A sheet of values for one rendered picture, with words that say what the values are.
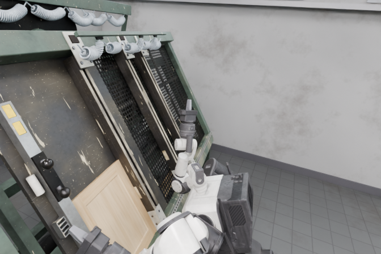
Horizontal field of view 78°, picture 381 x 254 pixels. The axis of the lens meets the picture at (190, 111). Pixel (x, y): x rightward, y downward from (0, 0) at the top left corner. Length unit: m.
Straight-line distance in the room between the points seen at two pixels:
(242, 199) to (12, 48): 1.05
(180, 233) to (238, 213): 0.42
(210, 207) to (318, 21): 3.06
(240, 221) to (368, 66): 3.05
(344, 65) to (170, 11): 2.67
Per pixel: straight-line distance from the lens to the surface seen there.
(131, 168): 1.38
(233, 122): 4.00
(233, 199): 1.02
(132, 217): 1.41
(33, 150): 1.08
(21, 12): 1.80
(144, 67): 1.91
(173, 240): 0.68
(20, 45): 1.16
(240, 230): 1.10
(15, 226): 1.12
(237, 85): 3.82
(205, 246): 0.71
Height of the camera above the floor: 2.04
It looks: 20 degrees down
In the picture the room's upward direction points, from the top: 5 degrees clockwise
